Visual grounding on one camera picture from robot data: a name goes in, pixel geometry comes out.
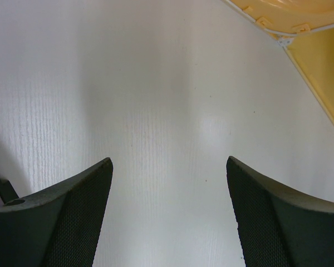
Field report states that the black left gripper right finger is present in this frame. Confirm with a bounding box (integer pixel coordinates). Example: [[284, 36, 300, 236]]
[[226, 156, 334, 266]]

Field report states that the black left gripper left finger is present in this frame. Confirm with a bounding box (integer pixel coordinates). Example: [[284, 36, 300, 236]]
[[0, 158, 113, 266]]

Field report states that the yellow cabinet door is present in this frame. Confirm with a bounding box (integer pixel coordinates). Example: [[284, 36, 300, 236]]
[[225, 0, 334, 37]]

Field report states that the yellow plastic shoe cabinet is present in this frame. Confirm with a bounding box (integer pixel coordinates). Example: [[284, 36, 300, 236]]
[[277, 28, 334, 125]]

